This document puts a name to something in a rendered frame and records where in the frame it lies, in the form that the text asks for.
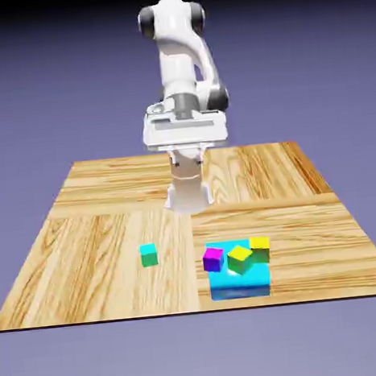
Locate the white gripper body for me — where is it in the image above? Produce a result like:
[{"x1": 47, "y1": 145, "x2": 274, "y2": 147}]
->
[{"x1": 139, "y1": 105, "x2": 231, "y2": 155}]

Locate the small cyan cube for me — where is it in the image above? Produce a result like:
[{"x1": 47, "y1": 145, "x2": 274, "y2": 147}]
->
[{"x1": 138, "y1": 242, "x2": 160, "y2": 269}]

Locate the small magenta cube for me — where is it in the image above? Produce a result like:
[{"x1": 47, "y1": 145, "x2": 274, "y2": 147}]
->
[{"x1": 201, "y1": 246, "x2": 227, "y2": 275}]

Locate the small yellow cube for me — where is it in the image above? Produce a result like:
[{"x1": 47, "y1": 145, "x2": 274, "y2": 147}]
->
[
  {"x1": 248, "y1": 235, "x2": 273, "y2": 266},
  {"x1": 225, "y1": 243, "x2": 256, "y2": 278}
]

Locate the large cyan box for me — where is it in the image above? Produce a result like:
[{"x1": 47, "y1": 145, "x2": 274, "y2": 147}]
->
[{"x1": 205, "y1": 236, "x2": 274, "y2": 303}]

